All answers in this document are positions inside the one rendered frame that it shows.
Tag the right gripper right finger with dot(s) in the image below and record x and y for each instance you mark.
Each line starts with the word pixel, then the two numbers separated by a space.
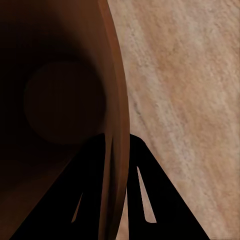
pixel 174 220

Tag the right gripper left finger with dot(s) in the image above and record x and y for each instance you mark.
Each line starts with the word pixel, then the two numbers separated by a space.
pixel 51 218

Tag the trash can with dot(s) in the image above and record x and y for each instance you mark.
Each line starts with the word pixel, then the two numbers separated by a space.
pixel 62 81

